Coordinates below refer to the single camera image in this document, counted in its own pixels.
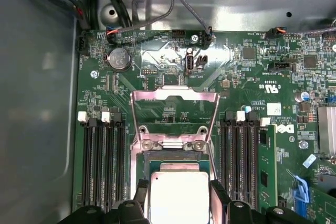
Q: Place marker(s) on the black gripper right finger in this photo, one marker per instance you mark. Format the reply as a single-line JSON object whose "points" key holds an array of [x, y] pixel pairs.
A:
{"points": [[225, 213]]}

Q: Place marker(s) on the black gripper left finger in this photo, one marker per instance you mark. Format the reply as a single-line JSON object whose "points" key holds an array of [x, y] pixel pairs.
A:
{"points": [[141, 208]]}

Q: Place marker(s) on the silver topped CPU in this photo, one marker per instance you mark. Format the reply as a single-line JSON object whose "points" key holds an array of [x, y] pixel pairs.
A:
{"points": [[178, 197]]}

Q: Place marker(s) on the metal socket cover frame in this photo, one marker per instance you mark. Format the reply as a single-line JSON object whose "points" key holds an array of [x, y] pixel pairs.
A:
{"points": [[149, 95]]}

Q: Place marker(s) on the blue expansion slot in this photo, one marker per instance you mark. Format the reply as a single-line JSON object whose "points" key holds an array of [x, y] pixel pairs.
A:
{"points": [[302, 195]]}

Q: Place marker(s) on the green RAM stick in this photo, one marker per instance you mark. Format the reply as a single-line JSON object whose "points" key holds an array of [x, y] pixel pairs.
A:
{"points": [[267, 155]]}

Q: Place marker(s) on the green motherboard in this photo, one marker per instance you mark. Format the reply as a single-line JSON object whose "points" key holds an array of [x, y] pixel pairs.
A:
{"points": [[236, 82]]}

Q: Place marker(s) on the silver finned heatsink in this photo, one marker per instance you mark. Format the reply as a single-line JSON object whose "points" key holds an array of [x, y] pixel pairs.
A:
{"points": [[327, 129]]}

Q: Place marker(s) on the black and silver PC case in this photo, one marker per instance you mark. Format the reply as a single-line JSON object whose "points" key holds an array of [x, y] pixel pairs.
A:
{"points": [[39, 103]]}

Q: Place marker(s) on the round coin battery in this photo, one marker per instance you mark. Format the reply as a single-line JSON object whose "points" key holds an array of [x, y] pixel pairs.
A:
{"points": [[120, 59]]}

